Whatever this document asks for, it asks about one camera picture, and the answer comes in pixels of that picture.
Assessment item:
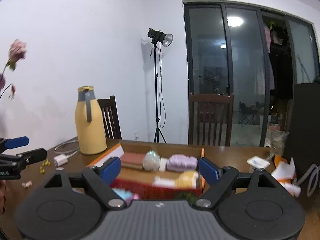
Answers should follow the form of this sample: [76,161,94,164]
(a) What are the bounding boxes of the white yellow plush alpaca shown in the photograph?
[152,171,199,189]

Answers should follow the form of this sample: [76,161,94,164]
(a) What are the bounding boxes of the pink yellow sponge block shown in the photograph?
[120,152,146,170]

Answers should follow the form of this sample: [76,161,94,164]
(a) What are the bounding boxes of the light blue fluffy plush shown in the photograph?
[112,188,132,201]

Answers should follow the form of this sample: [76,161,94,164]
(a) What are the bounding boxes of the lilac fluffy plush slipper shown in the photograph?
[166,154,198,172]

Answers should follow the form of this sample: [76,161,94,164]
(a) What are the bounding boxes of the iridescent plastic bag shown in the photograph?
[143,150,161,172]

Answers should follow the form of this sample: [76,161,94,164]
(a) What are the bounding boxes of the purple satin scrunchie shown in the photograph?
[125,193,140,205]

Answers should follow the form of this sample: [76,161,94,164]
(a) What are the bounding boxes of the person's left hand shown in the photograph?
[0,180,6,215]

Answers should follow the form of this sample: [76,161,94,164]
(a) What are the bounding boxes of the white power adapter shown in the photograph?
[53,154,68,167]

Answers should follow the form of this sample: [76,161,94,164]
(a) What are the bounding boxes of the red cardboard box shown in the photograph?
[88,141,205,201]

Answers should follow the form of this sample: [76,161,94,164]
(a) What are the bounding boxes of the white yogurt cup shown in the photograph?
[247,156,270,173]

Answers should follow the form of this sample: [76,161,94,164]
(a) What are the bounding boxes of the yellow thermos jug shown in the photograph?
[75,86,107,155]

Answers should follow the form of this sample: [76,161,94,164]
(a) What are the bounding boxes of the dark wooden chair left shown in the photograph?
[98,95,122,139]

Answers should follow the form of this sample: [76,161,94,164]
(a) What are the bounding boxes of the dark wooden chair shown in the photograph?
[188,93,234,147]
[98,95,122,139]

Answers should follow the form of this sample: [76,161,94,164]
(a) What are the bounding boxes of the dark wooden chair right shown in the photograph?
[188,93,234,147]

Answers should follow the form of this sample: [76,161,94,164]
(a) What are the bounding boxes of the orange white toy plane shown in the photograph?
[271,155,301,198]

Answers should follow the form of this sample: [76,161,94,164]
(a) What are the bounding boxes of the pink artificial flowers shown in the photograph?
[1,39,27,100]

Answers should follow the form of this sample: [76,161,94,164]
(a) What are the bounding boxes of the black monitor back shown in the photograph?
[283,83,320,178]

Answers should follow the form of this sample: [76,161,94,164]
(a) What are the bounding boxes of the studio light on stand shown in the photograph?
[147,28,174,144]

